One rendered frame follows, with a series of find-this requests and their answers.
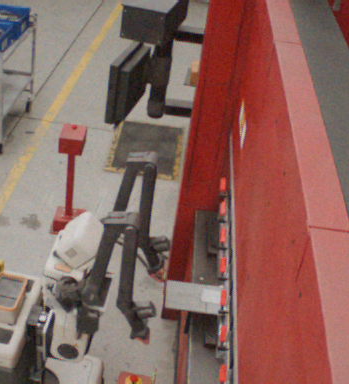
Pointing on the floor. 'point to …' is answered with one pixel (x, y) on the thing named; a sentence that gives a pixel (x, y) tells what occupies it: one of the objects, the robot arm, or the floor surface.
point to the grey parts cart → (6, 84)
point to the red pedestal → (74, 138)
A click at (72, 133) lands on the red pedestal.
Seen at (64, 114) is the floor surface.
